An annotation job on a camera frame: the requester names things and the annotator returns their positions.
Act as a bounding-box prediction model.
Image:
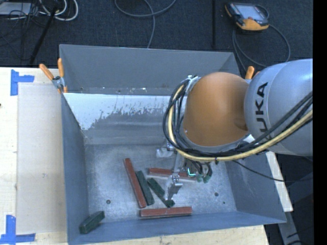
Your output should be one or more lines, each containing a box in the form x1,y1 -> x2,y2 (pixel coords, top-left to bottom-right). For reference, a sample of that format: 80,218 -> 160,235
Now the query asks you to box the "pale flat board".
15,82 -> 67,236

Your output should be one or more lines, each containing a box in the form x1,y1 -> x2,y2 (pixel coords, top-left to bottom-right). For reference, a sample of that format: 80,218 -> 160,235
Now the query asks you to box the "red-brown flat block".
123,158 -> 148,209
139,206 -> 193,219
147,167 -> 198,182

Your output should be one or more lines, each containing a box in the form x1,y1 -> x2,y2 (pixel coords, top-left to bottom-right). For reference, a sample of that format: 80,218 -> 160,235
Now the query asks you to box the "grey metal bin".
58,44 -> 287,245

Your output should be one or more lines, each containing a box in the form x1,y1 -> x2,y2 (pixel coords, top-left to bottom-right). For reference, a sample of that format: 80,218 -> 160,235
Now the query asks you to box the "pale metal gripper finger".
167,175 -> 184,202
156,146 -> 177,159

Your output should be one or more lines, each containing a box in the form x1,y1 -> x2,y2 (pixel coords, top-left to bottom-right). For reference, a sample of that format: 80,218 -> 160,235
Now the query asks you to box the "dark green flat block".
78,210 -> 106,234
147,178 -> 176,208
135,170 -> 155,206

